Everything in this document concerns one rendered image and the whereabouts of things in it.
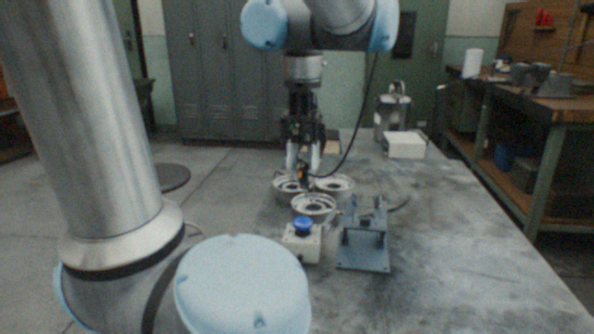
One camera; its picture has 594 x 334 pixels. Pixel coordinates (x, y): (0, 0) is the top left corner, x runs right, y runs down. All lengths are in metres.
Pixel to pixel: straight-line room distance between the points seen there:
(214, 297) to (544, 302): 0.58
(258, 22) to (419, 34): 3.21
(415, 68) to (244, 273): 3.49
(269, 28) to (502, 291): 0.58
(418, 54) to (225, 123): 2.01
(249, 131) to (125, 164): 3.45
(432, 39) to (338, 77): 1.00
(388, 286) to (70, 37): 0.58
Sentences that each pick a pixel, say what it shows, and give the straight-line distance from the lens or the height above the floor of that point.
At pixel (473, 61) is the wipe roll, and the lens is 3.00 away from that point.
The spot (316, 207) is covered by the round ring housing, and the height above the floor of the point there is 0.82.
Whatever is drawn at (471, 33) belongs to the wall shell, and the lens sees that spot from 4.19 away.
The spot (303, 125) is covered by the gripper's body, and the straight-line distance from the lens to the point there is 0.67.
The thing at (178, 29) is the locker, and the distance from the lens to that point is 3.85.
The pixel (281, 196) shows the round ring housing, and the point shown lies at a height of 0.82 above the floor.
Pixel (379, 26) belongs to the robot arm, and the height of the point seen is 1.23.
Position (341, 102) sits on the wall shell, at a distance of 4.07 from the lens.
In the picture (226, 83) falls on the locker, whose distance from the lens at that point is 3.72.
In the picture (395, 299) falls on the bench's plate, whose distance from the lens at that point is 0.66.
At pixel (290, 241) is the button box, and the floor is 0.84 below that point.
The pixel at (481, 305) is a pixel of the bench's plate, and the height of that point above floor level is 0.80.
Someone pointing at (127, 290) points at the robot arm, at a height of 1.00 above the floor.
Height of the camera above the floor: 1.23
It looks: 22 degrees down
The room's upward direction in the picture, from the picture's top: straight up
